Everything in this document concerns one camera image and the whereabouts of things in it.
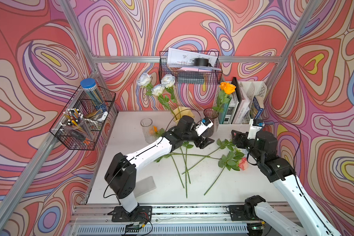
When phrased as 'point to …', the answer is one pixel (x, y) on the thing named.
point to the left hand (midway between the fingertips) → (211, 136)
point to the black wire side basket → (94, 119)
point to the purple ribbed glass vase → (212, 113)
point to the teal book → (221, 114)
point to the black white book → (236, 98)
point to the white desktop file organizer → (250, 89)
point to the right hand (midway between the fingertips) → (239, 135)
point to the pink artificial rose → (233, 160)
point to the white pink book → (243, 107)
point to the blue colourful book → (259, 110)
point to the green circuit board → (132, 228)
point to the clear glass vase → (148, 130)
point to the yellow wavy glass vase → (179, 111)
